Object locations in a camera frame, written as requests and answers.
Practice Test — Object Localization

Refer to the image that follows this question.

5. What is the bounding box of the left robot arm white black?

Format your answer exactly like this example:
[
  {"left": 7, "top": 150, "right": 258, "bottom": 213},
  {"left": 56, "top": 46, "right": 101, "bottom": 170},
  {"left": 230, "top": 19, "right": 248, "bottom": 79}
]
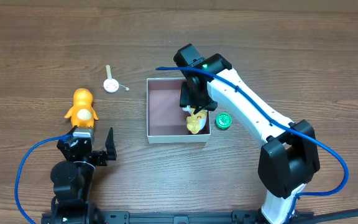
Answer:
[{"left": 41, "top": 126, "right": 117, "bottom": 224}]

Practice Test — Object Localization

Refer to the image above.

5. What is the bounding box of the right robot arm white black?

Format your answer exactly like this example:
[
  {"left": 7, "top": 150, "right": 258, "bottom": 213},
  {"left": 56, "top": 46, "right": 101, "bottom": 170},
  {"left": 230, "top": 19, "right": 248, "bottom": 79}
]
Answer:
[{"left": 173, "top": 44, "right": 320, "bottom": 223}]

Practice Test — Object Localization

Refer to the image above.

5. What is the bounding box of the green round cap toy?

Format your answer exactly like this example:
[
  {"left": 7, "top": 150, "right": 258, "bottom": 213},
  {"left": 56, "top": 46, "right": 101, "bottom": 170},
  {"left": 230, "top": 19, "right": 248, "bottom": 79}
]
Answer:
[{"left": 215, "top": 113, "right": 232, "bottom": 130}]

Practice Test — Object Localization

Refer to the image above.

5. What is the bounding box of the white yellow plush chicken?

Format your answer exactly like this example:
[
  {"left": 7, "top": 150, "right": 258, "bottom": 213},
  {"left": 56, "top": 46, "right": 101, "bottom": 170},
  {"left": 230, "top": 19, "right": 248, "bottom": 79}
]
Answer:
[{"left": 182, "top": 106, "right": 208, "bottom": 134}]

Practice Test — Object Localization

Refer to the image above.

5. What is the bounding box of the white box pink inside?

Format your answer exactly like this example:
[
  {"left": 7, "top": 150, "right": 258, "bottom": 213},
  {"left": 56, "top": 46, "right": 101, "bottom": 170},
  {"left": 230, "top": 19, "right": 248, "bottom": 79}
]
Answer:
[{"left": 146, "top": 78, "right": 211, "bottom": 144}]

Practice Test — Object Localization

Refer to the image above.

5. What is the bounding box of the black cable bottom right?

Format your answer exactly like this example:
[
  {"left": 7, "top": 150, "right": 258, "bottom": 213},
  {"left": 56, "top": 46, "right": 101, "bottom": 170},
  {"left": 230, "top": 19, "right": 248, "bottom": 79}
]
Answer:
[{"left": 300, "top": 205, "right": 358, "bottom": 224}]

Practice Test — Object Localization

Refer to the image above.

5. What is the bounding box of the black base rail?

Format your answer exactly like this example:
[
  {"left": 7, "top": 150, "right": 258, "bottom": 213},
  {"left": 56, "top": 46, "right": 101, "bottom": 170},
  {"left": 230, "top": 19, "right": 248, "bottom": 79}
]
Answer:
[{"left": 40, "top": 210, "right": 315, "bottom": 224}]

